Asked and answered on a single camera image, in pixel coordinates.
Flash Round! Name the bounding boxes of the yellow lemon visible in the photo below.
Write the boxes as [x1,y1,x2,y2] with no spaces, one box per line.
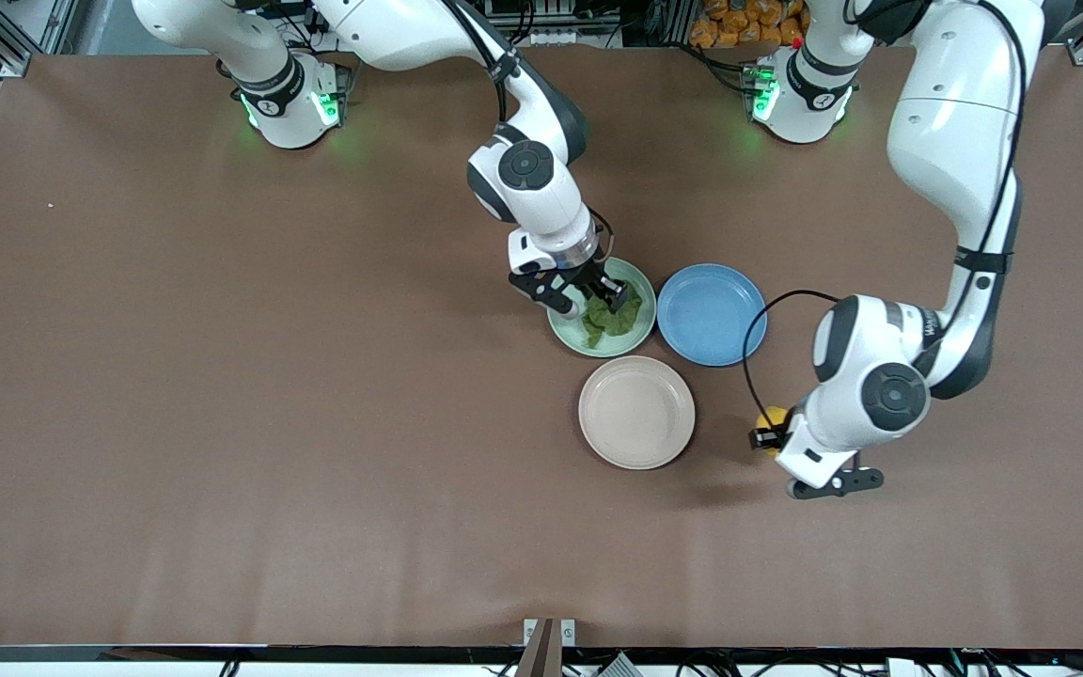
[756,406,793,459]

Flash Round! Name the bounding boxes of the green lettuce leaf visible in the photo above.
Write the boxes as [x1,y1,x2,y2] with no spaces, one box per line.
[581,287,645,351]

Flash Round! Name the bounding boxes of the mint green round plate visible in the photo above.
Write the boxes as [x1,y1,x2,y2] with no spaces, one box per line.
[546,256,658,359]

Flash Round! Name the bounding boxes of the blue round plate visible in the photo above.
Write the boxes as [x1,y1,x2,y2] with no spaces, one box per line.
[656,263,769,368]

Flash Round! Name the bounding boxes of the beige round plate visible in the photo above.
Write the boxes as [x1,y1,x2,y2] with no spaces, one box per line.
[578,355,697,471]

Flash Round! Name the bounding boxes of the pile of orange fruit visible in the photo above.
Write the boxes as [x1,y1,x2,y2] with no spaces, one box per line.
[689,0,810,48]

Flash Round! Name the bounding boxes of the metal table edge bracket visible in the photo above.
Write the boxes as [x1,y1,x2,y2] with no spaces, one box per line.
[515,618,577,677]

